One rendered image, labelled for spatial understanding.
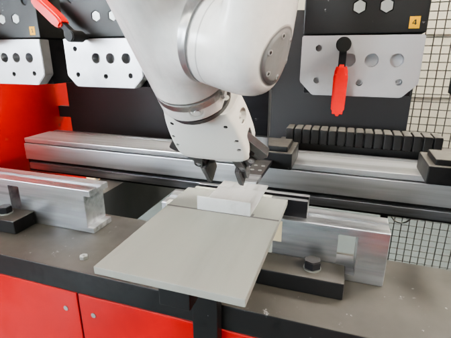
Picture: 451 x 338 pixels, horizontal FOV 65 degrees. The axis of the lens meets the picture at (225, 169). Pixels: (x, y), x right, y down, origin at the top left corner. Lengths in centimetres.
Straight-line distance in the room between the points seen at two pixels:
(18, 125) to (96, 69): 74
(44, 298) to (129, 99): 74
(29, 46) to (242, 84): 53
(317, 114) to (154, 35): 82
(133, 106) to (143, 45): 96
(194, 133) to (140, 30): 16
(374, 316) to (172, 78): 43
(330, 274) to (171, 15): 44
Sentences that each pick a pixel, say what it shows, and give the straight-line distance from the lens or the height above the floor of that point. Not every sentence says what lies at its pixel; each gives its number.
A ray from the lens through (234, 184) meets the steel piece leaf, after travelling 65.
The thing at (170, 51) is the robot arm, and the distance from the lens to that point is 31.
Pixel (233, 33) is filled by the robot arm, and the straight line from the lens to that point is 27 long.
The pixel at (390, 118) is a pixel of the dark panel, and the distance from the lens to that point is 108.
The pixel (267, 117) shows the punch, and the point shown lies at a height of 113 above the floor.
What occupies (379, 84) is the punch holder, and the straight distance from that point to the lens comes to 52.
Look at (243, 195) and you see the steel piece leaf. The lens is 60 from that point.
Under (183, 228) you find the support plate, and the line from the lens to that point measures 50.
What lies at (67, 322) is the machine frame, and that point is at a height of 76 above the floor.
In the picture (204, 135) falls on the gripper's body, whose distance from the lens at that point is 42.
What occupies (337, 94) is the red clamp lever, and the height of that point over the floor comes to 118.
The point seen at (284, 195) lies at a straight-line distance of 62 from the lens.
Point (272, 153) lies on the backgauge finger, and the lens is 79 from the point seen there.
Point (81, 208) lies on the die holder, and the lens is 78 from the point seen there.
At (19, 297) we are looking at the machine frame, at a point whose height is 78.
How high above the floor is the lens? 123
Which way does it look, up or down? 18 degrees down
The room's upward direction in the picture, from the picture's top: straight up
